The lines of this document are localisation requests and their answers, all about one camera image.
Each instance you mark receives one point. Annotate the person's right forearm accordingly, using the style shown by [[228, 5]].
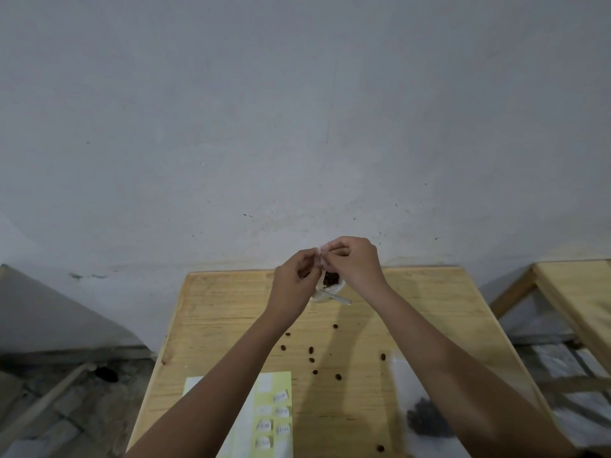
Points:
[[468, 381]]

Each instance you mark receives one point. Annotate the light wooden side table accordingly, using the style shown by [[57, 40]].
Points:
[[573, 290]]

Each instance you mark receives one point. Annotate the small translucent plastic bag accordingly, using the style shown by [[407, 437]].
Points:
[[405, 391], [323, 250]]

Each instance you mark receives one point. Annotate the large clear plastic bag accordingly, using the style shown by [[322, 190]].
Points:
[[317, 296]]

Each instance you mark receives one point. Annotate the person's left forearm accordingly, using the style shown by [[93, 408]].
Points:
[[215, 395]]

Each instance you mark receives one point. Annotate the metal spoon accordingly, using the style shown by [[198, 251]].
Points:
[[334, 296]]

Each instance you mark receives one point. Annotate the pale yellow label sheet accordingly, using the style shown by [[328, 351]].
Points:
[[277, 381]]

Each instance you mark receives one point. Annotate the person's left hand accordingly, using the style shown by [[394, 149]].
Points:
[[291, 290]]

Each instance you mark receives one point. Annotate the wooden stick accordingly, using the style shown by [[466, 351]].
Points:
[[43, 400]]

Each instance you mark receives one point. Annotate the person's right hand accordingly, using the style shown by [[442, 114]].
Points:
[[363, 267]]

